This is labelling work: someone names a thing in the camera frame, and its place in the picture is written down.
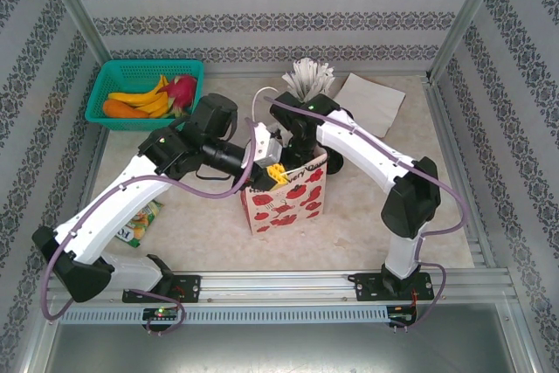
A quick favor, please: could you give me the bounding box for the teal plastic basket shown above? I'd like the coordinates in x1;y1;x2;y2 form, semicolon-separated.
84;59;205;133

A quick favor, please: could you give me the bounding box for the aluminium side rail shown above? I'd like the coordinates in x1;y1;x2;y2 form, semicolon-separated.
65;128;110;234
422;75;499;269

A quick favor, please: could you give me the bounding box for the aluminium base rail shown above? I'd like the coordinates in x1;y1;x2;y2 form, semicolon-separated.
43;270;512;304

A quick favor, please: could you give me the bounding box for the white paper stirrer bundle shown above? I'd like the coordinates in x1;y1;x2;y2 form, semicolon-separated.
282;57;336;101

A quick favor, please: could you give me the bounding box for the thin black cable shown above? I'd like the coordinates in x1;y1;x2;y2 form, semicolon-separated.
194;165;232;183

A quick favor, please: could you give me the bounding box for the slotted grey cable duct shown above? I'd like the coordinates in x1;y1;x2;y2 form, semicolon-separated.
59;305;390;326

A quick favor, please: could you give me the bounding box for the red printed paper gift bag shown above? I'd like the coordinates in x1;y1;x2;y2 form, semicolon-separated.
240;86;328;237

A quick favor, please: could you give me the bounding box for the pink dragon fruit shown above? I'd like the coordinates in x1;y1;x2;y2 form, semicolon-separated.
156;74;198;119

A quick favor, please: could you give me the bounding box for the orange carrot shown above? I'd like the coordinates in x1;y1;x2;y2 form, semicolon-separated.
102;99;149;120

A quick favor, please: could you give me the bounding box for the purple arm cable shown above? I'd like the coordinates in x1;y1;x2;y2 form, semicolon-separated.
265;93;467;334
41;117;263;335

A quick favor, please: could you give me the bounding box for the aluminium frame post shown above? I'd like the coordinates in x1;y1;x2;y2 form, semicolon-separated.
426;0;511;82
34;0;113;68

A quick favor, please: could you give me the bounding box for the aluminium back rail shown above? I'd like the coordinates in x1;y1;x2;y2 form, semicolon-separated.
201;67;432;82

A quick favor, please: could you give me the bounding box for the green yellow snack packet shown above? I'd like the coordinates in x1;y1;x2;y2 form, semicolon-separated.
117;200;163;248

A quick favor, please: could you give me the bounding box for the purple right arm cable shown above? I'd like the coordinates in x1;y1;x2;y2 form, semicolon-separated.
265;93;467;334

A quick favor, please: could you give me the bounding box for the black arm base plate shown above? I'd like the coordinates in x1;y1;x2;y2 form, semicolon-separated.
354;272;436;303
121;274;202;304

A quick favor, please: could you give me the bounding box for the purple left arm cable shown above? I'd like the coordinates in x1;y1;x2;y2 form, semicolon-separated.
41;117;263;335

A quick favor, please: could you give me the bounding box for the yellow banana bunch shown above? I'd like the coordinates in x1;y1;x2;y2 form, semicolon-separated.
107;74;171;119

